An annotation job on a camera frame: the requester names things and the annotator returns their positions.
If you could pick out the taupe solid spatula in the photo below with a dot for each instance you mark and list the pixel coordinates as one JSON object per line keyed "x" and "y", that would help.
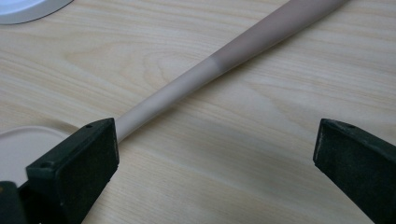
{"x": 249, "y": 43}

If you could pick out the white utensil rack stand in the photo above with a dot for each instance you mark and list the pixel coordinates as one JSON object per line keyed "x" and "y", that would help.
{"x": 18, "y": 15}

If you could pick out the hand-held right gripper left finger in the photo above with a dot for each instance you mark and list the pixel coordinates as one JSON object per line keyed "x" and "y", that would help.
{"x": 71, "y": 174}

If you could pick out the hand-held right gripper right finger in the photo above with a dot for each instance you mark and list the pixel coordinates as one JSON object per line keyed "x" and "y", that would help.
{"x": 361, "y": 168}

